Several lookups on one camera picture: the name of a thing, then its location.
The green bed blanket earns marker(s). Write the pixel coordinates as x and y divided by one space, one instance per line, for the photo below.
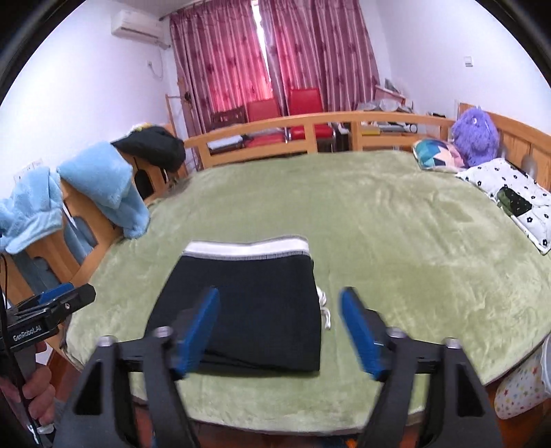
428 251

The wooden footboard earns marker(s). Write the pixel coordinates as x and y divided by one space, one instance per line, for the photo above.
73 254

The wooden bed side rail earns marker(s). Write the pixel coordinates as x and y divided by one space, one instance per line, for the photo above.
309 144

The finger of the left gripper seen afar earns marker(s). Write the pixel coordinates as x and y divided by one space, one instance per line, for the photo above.
57 291

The teal patterned cushion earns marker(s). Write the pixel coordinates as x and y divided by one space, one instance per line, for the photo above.
437 155

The maroon patterned curtain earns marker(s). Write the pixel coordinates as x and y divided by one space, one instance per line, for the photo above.
231 53

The wooden headboard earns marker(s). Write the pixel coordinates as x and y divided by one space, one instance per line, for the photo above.
526 147

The left hand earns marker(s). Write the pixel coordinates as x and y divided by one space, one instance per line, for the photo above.
38 389

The black pants white waistband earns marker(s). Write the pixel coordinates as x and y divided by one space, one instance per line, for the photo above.
271 311

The white black-dotted pillow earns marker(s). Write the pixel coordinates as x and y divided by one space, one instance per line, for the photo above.
517 194

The black garment on footboard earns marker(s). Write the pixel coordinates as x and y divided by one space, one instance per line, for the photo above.
155 145

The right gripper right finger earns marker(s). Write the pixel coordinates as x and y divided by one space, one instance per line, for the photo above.
381 354

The star patterned white fabric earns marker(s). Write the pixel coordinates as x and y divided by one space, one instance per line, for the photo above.
527 387

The white air conditioner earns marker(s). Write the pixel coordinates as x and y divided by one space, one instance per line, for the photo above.
138 26

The light blue fleece garment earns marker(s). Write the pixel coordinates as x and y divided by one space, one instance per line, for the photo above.
100 173

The purple plush toy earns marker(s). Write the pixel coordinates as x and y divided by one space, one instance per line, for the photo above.
475 137

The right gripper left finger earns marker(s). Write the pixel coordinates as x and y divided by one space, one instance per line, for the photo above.
170 354

